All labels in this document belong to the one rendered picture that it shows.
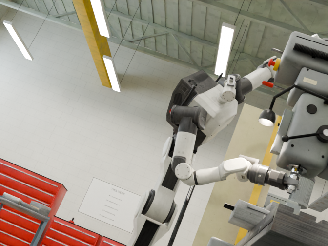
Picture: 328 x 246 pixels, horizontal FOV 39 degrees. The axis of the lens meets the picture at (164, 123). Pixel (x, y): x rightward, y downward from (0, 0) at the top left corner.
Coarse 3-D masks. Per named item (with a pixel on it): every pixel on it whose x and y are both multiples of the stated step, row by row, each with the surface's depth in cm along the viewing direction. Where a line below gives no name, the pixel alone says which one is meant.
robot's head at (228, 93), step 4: (232, 80) 233; (224, 84) 235; (224, 88) 229; (228, 88) 227; (232, 88) 227; (220, 92) 236; (224, 92) 226; (228, 92) 226; (232, 92) 226; (220, 96) 233; (224, 96) 228; (228, 96) 227; (232, 96) 227; (224, 100) 229; (228, 100) 229; (232, 100) 228
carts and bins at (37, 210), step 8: (0, 200) 420; (8, 200) 422; (16, 200) 433; (0, 208) 489; (16, 208) 468; (24, 208) 424; (32, 208) 442; (40, 208) 468; (48, 208) 475; (32, 216) 488; (40, 216) 426; (40, 224) 497; (40, 232) 424; (32, 240) 492
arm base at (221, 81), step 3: (234, 75) 252; (237, 75) 251; (222, 78) 255; (225, 78) 252; (237, 78) 249; (240, 78) 250; (219, 81) 254; (222, 81) 252; (237, 81) 248; (222, 84) 251; (243, 99) 255; (240, 102) 254
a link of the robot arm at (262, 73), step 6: (258, 66) 264; (264, 66) 261; (252, 72) 260; (258, 72) 258; (264, 72) 259; (270, 72) 260; (252, 78) 256; (258, 78) 257; (264, 78) 258; (270, 78) 261; (252, 84) 255; (258, 84) 258
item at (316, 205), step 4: (324, 184) 1057; (324, 196) 951; (316, 200) 1006; (320, 200) 984; (324, 200) 974; (312, 204) 1031; (316, 204) 1020; (320, 204) 1009; (324, 204) 998; (312, 208) 1061; (316, 208) 1049; (320, 208) 1038; (324, 208) 1027
